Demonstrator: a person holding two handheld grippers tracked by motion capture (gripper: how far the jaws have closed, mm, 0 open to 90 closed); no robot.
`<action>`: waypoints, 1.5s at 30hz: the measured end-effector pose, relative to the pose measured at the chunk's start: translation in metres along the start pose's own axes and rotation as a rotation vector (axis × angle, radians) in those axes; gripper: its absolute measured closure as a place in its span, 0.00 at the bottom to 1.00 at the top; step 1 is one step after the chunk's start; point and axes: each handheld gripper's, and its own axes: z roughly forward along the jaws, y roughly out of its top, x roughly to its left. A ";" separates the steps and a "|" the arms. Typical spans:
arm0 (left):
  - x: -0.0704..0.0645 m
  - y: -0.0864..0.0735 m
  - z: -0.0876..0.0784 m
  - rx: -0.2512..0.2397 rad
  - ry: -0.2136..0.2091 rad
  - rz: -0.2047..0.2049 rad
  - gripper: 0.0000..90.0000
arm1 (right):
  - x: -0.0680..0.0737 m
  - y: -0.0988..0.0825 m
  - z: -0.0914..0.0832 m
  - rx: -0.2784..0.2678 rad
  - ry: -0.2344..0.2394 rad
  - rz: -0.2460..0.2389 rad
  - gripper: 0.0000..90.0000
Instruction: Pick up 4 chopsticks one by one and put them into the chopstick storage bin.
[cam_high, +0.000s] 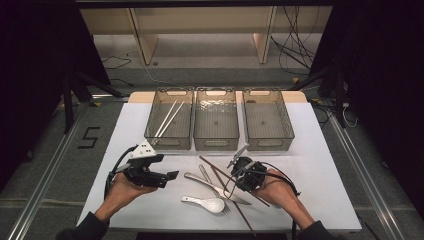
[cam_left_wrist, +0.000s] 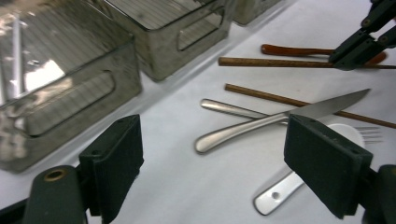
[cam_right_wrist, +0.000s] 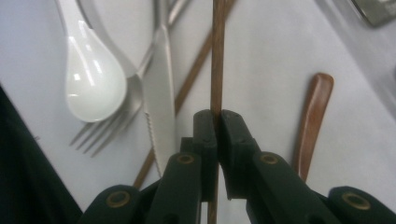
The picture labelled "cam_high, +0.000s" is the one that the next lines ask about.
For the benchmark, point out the black tripod stand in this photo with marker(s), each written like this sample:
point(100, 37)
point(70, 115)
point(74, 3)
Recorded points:
point(68, 106)
point(339, 100)

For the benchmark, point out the light wooden desk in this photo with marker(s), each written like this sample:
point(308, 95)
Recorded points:
point(206, 20)

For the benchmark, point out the white ceramic spoon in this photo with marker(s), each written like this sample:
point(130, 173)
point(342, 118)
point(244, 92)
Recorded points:
point(213, 205)

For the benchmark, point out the person's left hand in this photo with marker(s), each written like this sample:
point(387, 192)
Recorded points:
point(121, 195)

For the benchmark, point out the steel fork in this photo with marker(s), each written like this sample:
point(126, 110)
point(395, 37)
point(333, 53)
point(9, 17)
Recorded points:
point(205, 172)

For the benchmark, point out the white chopstick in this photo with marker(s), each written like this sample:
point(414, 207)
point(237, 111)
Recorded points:
point(165, 119)
point(171, 119)

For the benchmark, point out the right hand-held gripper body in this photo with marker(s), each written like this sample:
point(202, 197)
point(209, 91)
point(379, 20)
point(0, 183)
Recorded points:
point(250, 176)

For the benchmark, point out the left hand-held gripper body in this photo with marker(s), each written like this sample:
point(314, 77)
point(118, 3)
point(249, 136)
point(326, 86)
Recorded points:
point(143, 176)

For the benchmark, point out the person's right hand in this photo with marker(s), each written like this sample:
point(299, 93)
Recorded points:
point(276, 191)

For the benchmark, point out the aluminium floor rail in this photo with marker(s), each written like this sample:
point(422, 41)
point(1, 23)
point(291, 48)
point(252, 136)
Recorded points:
point(46, 183)
point(366, 176)

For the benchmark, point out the steel knife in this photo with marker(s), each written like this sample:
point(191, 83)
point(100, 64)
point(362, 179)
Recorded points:
point(200, 180)

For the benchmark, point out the black curtain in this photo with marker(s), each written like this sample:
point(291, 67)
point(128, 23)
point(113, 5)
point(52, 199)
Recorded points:
point(33, 66)
point(383, 66)

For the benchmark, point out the transparent grey plastic bin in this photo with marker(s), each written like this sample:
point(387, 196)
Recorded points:
point(216, 121)
point(170, 126)
point(266, 121)

